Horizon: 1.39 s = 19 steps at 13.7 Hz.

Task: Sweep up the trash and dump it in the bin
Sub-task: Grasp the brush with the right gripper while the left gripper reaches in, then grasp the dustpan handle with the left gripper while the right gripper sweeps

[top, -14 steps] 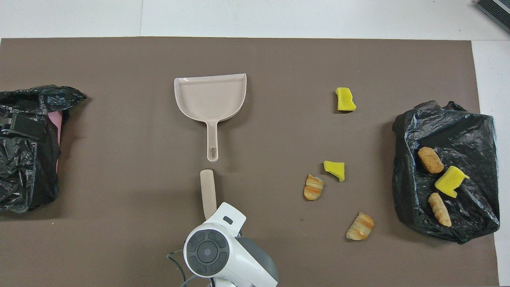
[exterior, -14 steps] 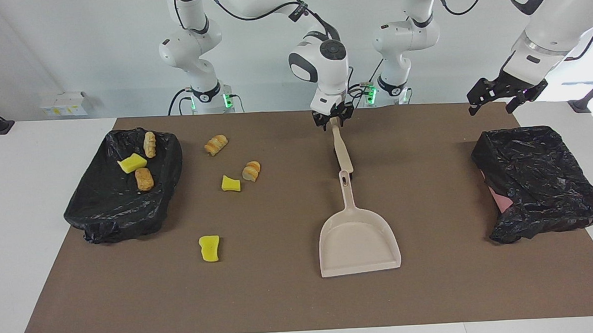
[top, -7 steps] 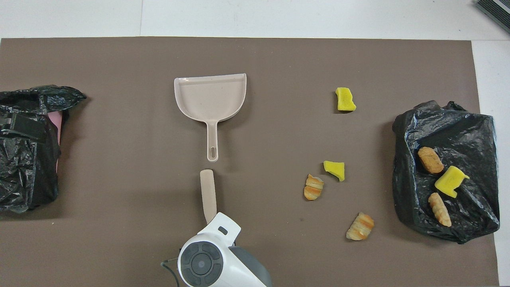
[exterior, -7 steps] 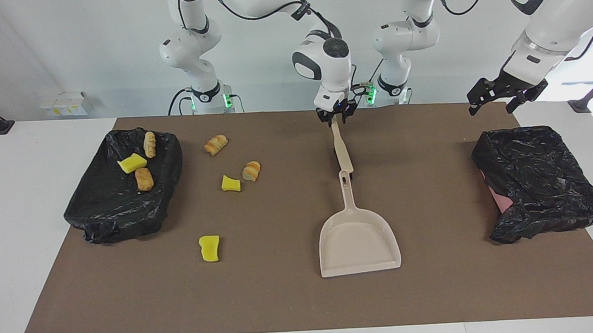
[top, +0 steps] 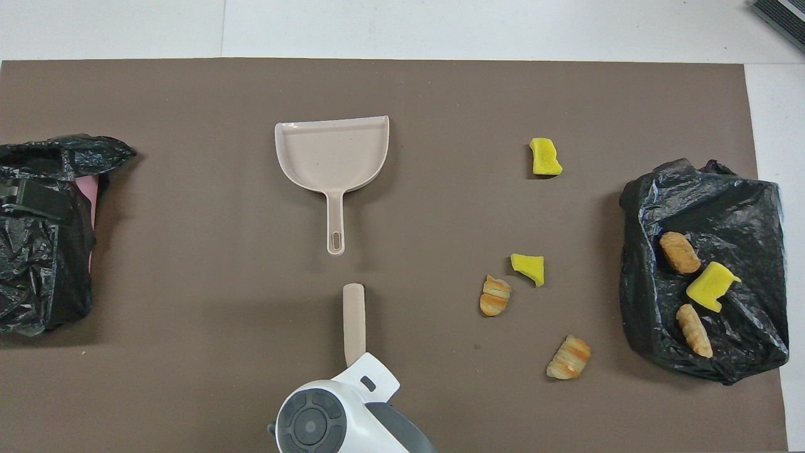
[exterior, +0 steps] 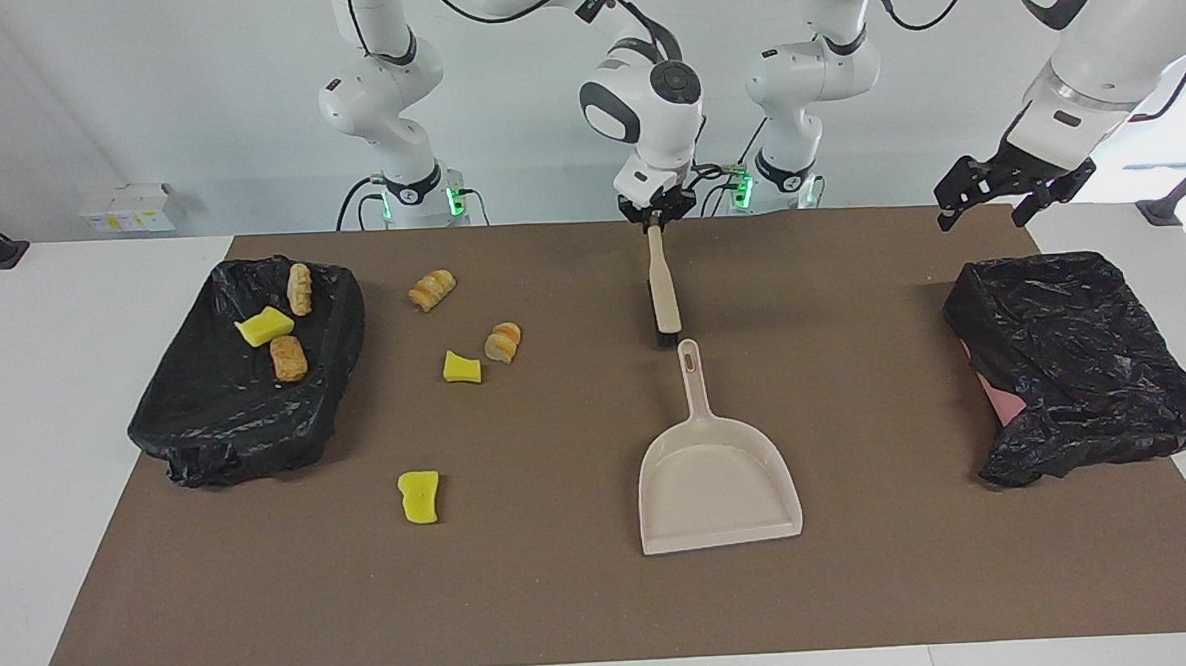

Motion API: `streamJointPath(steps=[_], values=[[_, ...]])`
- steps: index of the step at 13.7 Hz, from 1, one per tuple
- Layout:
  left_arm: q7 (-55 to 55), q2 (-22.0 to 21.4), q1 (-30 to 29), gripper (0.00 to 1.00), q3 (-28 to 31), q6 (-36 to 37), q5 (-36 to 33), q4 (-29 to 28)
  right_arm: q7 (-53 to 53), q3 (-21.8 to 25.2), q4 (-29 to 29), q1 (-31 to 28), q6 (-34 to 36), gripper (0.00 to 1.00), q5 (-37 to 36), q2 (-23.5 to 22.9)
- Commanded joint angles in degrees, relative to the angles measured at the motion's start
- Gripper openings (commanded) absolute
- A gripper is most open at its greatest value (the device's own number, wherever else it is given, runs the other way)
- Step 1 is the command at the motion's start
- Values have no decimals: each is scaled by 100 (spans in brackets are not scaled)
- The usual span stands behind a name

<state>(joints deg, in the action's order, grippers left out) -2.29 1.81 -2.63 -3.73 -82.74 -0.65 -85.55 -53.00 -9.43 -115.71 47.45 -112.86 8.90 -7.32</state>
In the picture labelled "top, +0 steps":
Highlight beige plastic dustpan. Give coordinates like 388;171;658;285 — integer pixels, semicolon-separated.
274;115;391;256

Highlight beige hand brush black bristles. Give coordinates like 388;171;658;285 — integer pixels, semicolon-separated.
342;283;367;369

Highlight brown oval bun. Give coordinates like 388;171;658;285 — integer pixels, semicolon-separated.
659;232;701;274

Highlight large yellow sponge piece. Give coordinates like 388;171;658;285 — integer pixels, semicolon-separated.
686;261;742;313

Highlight pink plastic bin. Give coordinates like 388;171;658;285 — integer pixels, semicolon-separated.
74;175;100;274

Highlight black plastic trash bag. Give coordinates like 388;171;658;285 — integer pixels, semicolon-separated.
619;159;790;386
0;134;138;337

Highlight small sliced bread piece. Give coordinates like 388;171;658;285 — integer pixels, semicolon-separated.
479;274;513;317

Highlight small yellow sponge piece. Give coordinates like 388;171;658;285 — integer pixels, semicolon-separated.
511;253;545;287

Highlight yellow wavy sponge piece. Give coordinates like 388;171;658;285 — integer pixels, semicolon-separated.
529;138;564;176

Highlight striped croissant bread piece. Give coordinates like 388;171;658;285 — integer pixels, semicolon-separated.
546;335;591;380

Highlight brown table mat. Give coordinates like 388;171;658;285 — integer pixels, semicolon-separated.
0;59;788;453

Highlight dark grey ribbed object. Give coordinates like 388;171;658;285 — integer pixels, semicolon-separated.
750;0;805;54

